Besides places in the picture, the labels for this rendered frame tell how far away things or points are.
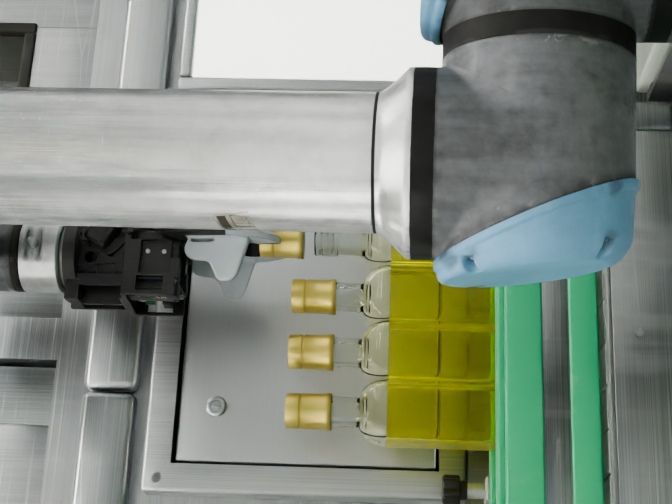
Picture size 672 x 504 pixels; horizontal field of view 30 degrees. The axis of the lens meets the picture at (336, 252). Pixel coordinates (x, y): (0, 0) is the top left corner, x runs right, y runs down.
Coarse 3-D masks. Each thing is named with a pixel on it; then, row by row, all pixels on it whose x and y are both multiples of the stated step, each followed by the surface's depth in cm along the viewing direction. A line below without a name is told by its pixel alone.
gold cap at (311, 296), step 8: (296, 280) 124; (304, 280) 124; (312, 280) 124; (320, 280) 124; (328, 280) 124; (336, 280) 124; (296, 288) 123; (304, 288) 123; (312, 288) 123; (320, 288) 123; (328, 288) 123; (296, 296) 123; (304, 296) 123; (312, 296) 123; (320, 296) 122; (328, 296) 122; (296, 304) 123; (304, 304) 123; (312, 304) 123; (320, 304) 123; (328, 304) 123; (296, 312) 124; (304, 312) 124; (312, 312) 124; (320, 312) 123; (328, 312) 123
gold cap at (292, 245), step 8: (272, 232) 125; (280, 232) 125; (288, 232) 125; (296, 232) 125; (304, 232) 127; (288, 240) 125; (296, 240) 124; (304, 240) 128; (264, 248) 125; (272, 248) 125; (280, 248) 125; (288, 248) 125; (296, 248) 125; (304, 248) 128; (264, 256) 126; (272, 256) 126; (280, 256) 126; (288, 256) 125; (296, 256) 125
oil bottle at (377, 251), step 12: (372, 240) 123; (384, 240) 123; (372, 252) 123; (384, 252) 123; (396, 252) 122; (372, 264) 125; (384, 264) 124; (396, 264) 123; (408, 264) 123; (420, 264) 123; (432, 264) 123
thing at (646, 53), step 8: (640, 48) 119; (648, 48) 118; (656, 48) 108; (664, 48) 108; (640, 56) 118; (648, 56) 112; (656, 56) 110; (640, 64) 118; (648, 64) 111; (656, 64) 111; (640, 72) 118; (648, 72) 112; (656, 72) 114; (640, 80) 115; (648, 80) 114; (640, 88) 115; (648, 88) 115
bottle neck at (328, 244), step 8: (320, 232) 125; (328, 232) 125; (320, 240) 125; (328, 240) 125; (336, 240) 125; (344, 240) 125; (352, 240) 125; (360, 240) 125; (320, 248) 125; (328, 248) 125; (336, 248) 125; (344, 248) 125; (352, 248) 125; (360, 248) 125; (328, 256) 126; (352, 256) 126; (360, 256) 126
